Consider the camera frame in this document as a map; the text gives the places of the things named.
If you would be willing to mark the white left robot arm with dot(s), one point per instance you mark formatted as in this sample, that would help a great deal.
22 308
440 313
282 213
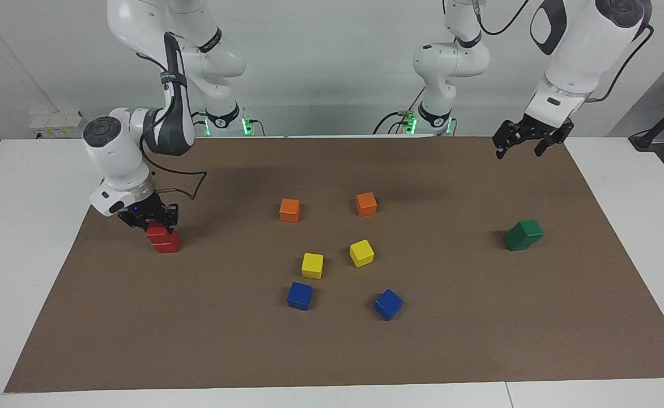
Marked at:
575 51

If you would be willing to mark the black stand pole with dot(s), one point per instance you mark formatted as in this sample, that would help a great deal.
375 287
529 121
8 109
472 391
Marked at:
649 136

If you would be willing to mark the red wooden cube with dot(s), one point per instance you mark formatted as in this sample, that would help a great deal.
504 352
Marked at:
156 230
166 245

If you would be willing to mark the orange wooden cube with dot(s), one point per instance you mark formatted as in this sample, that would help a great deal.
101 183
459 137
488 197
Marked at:
289 210
366 204

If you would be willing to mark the white box with yellow labels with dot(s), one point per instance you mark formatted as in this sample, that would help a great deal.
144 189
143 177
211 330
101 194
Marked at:
57 124

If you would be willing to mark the blue wooden cube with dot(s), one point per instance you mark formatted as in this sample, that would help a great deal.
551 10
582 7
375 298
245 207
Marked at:
388 304
299 296

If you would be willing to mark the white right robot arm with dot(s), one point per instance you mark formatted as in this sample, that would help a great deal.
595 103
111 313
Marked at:
116 158

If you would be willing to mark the yellow wooden cube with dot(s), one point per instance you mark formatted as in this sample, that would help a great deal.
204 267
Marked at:
361 253
312 266

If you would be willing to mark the brown table mat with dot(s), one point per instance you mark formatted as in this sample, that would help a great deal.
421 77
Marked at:
479 340

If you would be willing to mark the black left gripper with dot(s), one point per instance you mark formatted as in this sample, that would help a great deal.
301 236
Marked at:
536 131

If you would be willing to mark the green wooden cube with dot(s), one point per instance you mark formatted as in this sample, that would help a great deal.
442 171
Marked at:
514 241
532 228

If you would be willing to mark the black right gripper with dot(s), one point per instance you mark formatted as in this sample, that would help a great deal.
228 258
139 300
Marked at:
148 211

